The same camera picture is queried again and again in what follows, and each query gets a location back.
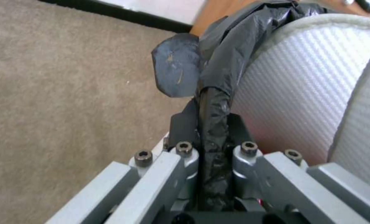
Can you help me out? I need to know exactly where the left gripper left finger black wedge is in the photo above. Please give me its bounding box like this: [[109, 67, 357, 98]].
[[47, 100, 202, 224]]

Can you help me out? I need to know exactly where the dark blue-grey flat round piece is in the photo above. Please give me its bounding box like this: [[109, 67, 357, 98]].
[[150, 33, 203, 97]]

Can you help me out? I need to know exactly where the white furniture panel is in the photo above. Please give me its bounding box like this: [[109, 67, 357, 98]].
[[79, 0, 208, 25]]

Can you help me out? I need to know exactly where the black baseboard strip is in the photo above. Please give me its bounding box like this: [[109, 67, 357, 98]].
[[38, 0, 194, 33]]

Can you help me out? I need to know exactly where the left gripper right finger black wedge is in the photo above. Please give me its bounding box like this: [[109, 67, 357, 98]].
[[225, 113, 370, 224]]

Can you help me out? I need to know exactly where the black rod with silver end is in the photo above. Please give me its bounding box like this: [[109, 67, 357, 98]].
[[341, 0, 370, 14]]

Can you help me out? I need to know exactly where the white textured trash bin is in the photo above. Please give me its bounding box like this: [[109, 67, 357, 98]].
[[231, 13, 370, 194]]

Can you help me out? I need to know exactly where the black plastic garbage bag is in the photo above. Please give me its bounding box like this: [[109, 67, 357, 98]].
[[197, 0, 329, 213]]

